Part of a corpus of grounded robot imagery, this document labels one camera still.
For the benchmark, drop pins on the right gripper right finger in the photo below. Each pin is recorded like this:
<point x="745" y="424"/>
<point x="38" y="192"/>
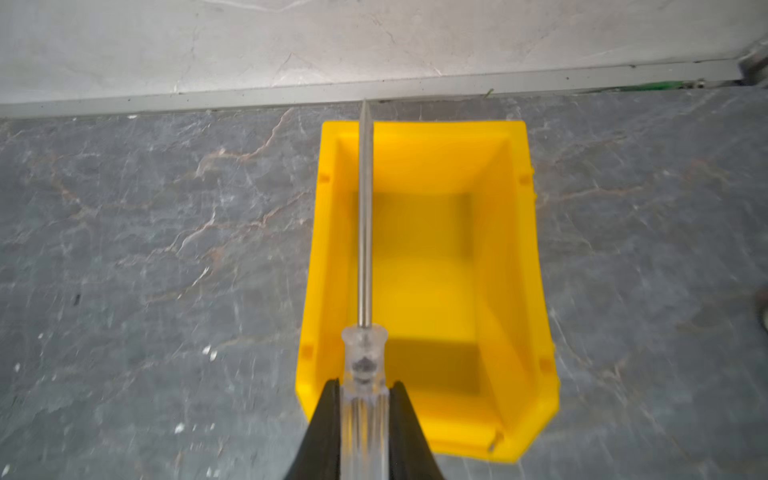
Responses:
<point x="410" y="457"/>

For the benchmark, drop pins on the clear handle screwdriver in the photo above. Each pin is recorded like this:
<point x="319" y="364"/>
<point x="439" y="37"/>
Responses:
<point x="364" y="407"/>

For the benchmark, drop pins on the yellow plastic bin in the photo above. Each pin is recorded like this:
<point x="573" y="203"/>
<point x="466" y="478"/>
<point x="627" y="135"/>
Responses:
<point x="457" y="284"/>

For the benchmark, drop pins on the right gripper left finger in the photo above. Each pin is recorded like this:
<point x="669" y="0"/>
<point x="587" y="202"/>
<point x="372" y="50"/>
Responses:
<point x="318" y="456"/>

